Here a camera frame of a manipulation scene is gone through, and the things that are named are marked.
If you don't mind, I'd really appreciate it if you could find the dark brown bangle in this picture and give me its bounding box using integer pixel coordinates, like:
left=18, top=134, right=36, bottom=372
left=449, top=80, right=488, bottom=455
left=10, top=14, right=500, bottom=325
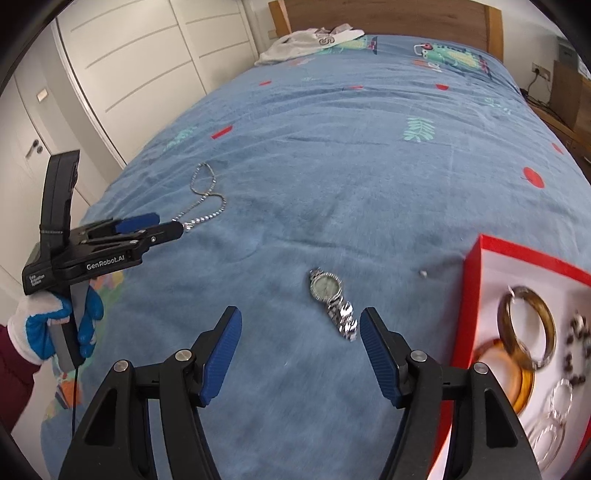
left=497, top=285, right=557, bottom=371

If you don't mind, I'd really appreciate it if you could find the black white beaded bracelet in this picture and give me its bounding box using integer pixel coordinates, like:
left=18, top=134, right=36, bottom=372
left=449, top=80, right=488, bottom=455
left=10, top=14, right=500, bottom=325
left=560, top=313, right=591, bottom=387

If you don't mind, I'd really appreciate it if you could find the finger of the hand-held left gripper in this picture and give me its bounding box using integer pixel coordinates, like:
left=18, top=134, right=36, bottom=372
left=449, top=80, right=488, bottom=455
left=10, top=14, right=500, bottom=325
left=82, top=213, right=160, bottom=239
left=133, top=221, right=186, bottom=250

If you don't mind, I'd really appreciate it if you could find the clear crystal bracelet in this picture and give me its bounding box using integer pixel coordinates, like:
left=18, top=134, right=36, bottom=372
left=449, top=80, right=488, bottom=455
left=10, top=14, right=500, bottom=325
left=526, top=410, right=567, bottom=470

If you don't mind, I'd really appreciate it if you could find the red jewelry box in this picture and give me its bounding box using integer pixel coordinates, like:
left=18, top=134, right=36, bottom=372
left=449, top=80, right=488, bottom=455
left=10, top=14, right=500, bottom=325
left=434, top=233, right=591, bottom=472

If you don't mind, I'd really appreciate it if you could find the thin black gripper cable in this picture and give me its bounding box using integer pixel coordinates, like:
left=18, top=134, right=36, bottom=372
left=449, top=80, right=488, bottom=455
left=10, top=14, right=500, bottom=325
left=71, top=359, right=82, bottom=435

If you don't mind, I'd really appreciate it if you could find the white wardrobe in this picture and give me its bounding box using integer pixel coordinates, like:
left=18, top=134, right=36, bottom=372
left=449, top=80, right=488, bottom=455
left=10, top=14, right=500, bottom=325
left=54, top=0, right=260, bottom=168

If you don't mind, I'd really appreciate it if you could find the white door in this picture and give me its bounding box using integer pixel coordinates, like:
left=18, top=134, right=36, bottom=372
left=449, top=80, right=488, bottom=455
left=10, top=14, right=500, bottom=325
left=0, top=73, right=89, bottom=297

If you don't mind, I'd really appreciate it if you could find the silver wristwatch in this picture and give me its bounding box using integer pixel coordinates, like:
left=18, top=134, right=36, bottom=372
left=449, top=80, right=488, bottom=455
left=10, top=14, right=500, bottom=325
left=308, top=267, right=360, bottom=343

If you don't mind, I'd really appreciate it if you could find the person's left forearm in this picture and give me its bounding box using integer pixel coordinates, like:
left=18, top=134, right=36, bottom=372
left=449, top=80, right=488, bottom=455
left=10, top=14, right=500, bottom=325
left=0, top=323, right=43, bottom=435

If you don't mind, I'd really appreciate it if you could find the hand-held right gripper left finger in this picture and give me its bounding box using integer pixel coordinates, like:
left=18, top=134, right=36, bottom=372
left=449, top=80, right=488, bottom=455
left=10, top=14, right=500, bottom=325
left=58, top=305, right=243, bottom=480

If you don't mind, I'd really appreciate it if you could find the low wooden cabinet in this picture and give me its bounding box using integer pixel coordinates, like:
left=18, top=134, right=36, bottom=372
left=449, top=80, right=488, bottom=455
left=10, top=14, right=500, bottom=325
left=526, top=100, right=591, bottom=163

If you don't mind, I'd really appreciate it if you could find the white crumpled garment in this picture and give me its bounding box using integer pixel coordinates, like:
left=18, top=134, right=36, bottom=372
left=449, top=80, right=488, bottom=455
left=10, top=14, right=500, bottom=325
left=255, top=30, right=325, bottom=66

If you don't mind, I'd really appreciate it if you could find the black power cable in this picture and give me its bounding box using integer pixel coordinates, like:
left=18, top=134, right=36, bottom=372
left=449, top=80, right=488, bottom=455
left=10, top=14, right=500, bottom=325
left=521, top=73, right=556, bottom=112

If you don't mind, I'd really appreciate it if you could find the white printer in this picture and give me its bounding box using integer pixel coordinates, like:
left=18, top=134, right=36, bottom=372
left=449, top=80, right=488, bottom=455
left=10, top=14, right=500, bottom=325
left=556, top=36, right=583, bottom=64

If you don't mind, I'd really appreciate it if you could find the wooden dresser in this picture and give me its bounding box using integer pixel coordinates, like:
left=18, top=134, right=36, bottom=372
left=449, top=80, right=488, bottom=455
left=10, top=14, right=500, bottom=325
left=549, top=60, right=591, bottom=131

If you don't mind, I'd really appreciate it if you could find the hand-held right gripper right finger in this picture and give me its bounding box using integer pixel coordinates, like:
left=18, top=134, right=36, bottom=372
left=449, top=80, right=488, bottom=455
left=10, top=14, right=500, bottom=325
left=359, top=307, right=544, bottom=480

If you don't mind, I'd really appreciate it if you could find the amber bangle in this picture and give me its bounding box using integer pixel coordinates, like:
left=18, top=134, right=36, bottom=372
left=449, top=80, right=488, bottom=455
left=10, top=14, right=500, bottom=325
left=475, top=336, right=537, bottom=414

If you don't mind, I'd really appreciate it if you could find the silver bracelet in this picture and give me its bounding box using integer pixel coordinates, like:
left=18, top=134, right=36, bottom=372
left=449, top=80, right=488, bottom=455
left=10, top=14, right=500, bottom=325
left=549, top=379, right=576, bottom=417

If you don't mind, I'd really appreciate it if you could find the silver chain necklace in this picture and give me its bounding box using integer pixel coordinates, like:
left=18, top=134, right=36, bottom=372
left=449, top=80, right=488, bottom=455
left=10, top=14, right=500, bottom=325
left=184, top=162, right=228, bottom=233

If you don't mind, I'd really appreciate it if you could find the person's left hand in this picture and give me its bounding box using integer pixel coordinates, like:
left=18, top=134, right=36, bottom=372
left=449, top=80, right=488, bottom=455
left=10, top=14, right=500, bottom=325
left=6, top=285, right=105, bottom=366

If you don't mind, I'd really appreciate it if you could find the white cloth with logo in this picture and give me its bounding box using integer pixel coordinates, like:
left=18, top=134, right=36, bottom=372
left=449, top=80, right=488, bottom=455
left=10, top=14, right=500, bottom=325
left=313, top=25, right=366, bottom=48

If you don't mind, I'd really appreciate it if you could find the wooden headboard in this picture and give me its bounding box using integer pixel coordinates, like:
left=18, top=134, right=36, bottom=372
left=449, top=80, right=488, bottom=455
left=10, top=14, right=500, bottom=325
left=268, top=0, right=504, bottom=64

